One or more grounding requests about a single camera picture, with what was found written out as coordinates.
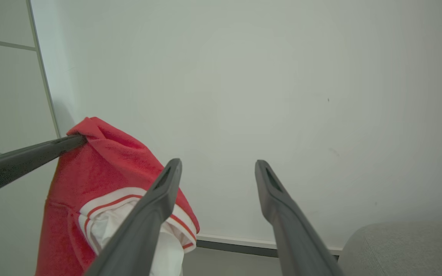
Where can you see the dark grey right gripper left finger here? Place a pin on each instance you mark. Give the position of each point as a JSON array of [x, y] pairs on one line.
[[140, 230]]

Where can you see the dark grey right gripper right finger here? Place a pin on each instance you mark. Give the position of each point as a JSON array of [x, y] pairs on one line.
[[293, 237]]

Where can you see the grey fabric sofa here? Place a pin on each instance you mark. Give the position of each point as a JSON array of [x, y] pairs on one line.
[[408, 253]]

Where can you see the red jersey with white trim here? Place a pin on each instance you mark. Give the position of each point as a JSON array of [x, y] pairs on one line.
[[110, 165]]

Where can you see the white and black baseboard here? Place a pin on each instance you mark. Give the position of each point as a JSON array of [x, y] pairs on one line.
[[236, 245]]

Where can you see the grey metal partition frame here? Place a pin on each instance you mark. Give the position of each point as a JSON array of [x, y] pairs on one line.
[[45, 73]]

